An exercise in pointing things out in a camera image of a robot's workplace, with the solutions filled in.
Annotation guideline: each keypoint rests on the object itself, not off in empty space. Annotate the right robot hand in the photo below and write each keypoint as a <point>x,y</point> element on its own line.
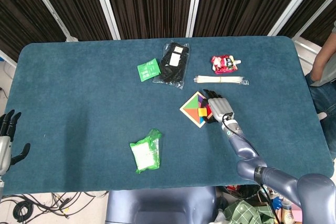
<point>220,108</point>

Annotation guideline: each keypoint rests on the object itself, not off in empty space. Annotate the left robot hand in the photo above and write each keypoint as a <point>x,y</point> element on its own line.
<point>5,153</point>

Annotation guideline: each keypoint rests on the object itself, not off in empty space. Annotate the yellow square block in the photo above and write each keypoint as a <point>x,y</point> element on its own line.
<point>202,112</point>

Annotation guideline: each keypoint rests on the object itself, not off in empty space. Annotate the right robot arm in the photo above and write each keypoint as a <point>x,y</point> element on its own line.
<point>244,150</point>

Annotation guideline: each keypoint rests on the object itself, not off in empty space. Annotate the red triangle puzzle piece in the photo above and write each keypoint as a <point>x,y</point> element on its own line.
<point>208,109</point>

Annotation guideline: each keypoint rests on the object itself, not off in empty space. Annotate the purple puzzle piece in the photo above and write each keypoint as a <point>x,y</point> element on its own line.
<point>201,100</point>

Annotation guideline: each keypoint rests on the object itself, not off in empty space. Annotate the blue triangular block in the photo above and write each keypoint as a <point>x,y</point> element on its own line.
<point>201,120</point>

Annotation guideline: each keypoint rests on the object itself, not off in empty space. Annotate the wooden tangram tray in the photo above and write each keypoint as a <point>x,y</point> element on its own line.
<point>200,126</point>

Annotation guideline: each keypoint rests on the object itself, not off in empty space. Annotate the green triangle puzzle piece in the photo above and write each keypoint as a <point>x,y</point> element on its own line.
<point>193,103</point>

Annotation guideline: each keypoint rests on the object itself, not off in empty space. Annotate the orange triangle puzzle piece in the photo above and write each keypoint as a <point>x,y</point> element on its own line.
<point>192,113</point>

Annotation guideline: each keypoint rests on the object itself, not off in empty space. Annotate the bundle of wooden skewers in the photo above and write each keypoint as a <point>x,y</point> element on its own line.
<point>220,79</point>

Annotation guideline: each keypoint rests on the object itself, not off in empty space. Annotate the crumpled red snack pouch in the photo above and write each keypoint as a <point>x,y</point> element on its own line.
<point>221,64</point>

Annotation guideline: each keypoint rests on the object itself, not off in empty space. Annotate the black gloves in plastic bag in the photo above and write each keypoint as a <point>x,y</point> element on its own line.
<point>170,73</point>

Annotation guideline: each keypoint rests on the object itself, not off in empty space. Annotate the small green sachet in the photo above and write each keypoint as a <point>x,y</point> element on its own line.
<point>148,69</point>

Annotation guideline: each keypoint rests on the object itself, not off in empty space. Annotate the green white wet wipes pack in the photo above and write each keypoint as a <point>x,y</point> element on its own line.
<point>143,155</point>

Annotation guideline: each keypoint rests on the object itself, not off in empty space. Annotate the blue table cloth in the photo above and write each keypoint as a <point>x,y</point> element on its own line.
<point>78,90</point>

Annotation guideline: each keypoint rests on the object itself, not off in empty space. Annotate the person in jeans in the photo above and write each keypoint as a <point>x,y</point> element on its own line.
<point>323,95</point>

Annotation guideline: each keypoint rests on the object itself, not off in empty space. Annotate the green plaid cloth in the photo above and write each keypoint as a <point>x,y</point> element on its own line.
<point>244,212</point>

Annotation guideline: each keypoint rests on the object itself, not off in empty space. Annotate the blue robot torso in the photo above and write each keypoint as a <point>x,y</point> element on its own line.
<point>157,205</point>

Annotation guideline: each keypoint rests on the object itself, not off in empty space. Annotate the brown sauce bottle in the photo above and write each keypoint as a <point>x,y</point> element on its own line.
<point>288,213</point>

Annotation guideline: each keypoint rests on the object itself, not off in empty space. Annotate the dark pleated curtain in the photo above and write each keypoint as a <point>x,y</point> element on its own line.
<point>152,3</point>

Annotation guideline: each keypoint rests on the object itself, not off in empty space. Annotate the white partition post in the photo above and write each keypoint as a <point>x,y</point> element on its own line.
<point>105,6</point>
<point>315,14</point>
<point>194,5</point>
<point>293,3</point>
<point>50,6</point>

